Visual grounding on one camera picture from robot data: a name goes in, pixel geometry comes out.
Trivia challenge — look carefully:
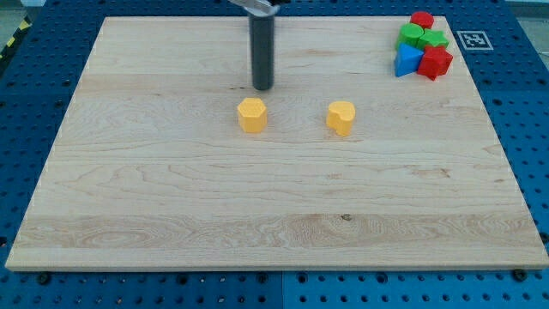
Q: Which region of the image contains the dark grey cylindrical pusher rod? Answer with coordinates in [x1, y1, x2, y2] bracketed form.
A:
[248, 14, 275, 91]

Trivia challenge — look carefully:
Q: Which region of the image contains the yellow heart block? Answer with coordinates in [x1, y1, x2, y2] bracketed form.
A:
[326, 100, 356, 136]

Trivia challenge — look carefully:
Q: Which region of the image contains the yellow hexagon block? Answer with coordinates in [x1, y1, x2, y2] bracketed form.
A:
[237, 97, 268, 133]

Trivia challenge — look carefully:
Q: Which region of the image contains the light wooden board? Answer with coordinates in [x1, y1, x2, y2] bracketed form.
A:
[6, 16, 548, 272]

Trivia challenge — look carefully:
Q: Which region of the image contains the green cylinder block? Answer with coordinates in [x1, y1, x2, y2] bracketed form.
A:
[395, 22, 425, 50]

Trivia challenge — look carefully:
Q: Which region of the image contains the blue triangle block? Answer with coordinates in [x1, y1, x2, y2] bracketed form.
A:
[394, 43, 425, 77]

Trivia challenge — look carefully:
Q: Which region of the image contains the red cylinder block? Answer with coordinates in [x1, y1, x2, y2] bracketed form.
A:
[410, 11, 435, 29]

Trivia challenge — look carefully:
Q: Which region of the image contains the green star block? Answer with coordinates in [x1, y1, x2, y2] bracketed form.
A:
[416, 28, 449, 51]

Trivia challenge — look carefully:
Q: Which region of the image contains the red star block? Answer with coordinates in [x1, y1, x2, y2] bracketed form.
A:
[417, 45, 454, 81]

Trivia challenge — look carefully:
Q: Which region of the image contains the white fiducial marker tag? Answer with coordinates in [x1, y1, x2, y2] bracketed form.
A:
[456, 30, 493, 51]

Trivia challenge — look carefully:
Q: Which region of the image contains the black bolt left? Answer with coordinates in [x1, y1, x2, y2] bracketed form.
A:
[36, 272, 51, 285]

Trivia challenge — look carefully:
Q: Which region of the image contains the black bolt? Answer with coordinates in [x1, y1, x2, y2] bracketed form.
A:
[512, 269, 528, 282]
[36, 272, 51, 285]

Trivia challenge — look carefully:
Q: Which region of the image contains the black bolt right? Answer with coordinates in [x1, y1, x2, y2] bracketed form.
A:
[512, 269, 528, 282]

